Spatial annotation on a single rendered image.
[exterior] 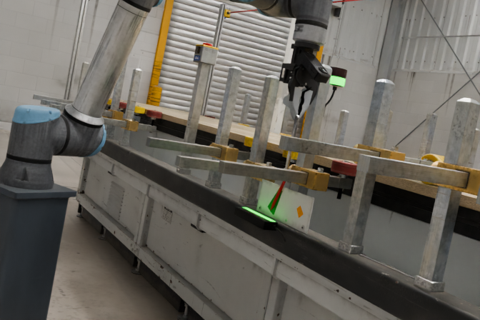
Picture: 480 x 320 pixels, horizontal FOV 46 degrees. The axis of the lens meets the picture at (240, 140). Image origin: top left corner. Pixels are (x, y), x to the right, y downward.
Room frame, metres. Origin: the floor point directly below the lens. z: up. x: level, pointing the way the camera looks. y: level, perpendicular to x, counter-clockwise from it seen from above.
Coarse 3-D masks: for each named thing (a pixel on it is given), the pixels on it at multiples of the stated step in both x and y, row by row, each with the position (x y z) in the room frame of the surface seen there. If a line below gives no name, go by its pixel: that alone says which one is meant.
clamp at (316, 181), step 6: (294, 168) 1.61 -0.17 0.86; (300, 168) 1.58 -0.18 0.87; (306, 168) 1.59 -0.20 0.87; (312, 174) 1.53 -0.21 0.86; (318, 174) 1.53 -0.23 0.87; (324, 174) 1.54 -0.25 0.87; (306, 180) 1.55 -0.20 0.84; (312, 180) 1.53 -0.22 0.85; (318, 180) 1.53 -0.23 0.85; (324, 180) 1.54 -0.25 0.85; (306, 186) 1.55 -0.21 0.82; (312, 186) 1.53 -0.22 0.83; (318, 186) 1.53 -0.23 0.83; (324, 186) 1.54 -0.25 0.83
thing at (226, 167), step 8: (224, 168) 1.41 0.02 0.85; (232, 168) 1.43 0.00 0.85; (240, 168) 1.44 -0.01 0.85; (248, 168) 1.45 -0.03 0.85; (256, 168) 1.46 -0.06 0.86; (264, 168) 1.48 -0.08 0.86; (272, 168) 1.50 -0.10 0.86; (256, 176) 1.47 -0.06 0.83; (264, 176) 1.48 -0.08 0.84; (272, 176) 1.49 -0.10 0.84; (280, 176) 1.50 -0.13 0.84; (288, 176) 1.52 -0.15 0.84; (296, 176) 1.53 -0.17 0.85; (304, 176) 1.55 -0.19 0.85; (336, 176) 1.62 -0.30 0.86; (328, 184) 1.59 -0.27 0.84; (336, 184) 1.61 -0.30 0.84; (344, 184) 1.62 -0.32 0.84
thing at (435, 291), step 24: (120, 144) 2.87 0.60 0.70; (144, 168) 2.50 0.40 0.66; (168, 168) 2.33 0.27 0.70; (192, 192) 2.08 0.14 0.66; (216, 192) 1.94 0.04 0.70; (216, 216) 1.91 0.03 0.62; (264, 240) 1.64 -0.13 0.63; (288, 240) 1.55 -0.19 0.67; (312, 240) 1.47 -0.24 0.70; (312, 264) 1.45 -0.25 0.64; (336, 264) 1.37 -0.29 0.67; (360, 264) 1.31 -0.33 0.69; (360, 288) 1.29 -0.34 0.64; (384, 288) 1.23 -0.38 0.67; (408, 288) 1.18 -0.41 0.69; (432, 288) 1.16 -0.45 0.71; (408, 312) 1.17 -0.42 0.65; (432, 312) 1.12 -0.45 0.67; (456, 312) 1.07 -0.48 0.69
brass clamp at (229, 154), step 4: (212, 144) 2.04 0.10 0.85; (216, 144) 2.01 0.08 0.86; (220, 148) 1.99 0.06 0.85; (224, 148) 1.96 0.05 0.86; (228, 148) 1.95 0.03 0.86; (224, 152) 1.96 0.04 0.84; (228, 152) 1.95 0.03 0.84; (232, 152) 1.96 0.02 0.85; (236, 152) 1.97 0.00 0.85; (212, 156) 2.03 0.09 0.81; (216, 156) 2.00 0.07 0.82; (220, 156) 1.98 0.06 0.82; (224, 156) 1.95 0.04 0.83; (228, 156) 1.95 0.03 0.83; (232, 156) 1.96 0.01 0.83; (236, 156) 1.97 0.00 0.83; (224, 160) 1.95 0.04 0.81; (228, 160) 1.96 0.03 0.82; (232, 160) 1.97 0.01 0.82
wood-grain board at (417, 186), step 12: (156, 108) 3.77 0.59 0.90; (168, 108) 4.46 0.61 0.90; (168, 120) 2.86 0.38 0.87; (180, 120) 2.73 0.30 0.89; (204, 120) 3.17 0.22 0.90; (216, 120) 3.68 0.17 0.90; (240, 132) 2.45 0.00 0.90; (252, 132) 2.74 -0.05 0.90; (276, 144) 2.02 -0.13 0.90; (324, 156) 1.82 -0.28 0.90; (384, 180) 1.55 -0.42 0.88; (396, 180) 1.52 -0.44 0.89; (408, 180) 1.48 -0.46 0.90; (420, 192) 1.44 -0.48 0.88; (432, 192) 1.41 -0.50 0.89; (468, 204) 1.32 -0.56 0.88
